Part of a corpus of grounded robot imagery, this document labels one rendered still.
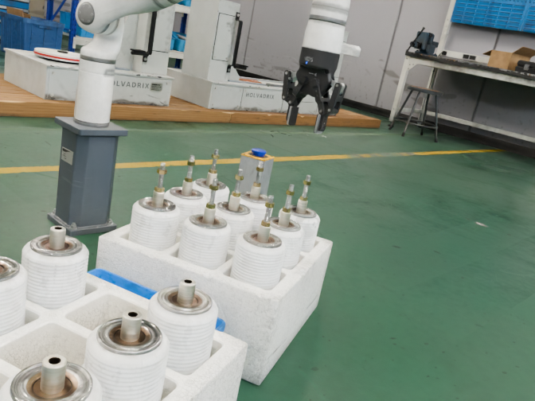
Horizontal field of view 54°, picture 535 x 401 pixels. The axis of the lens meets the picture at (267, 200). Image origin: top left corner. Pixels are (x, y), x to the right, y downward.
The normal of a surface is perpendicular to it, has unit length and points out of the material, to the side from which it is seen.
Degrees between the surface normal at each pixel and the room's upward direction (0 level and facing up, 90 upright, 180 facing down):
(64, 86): 90
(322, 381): 0
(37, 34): 92
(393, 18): 90
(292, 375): 0
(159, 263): 90
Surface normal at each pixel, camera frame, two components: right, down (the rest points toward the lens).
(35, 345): 0.89, 0.29
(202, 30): -0.68, 0.08
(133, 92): 0.70, 0.33
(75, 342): -0.41, 0.19
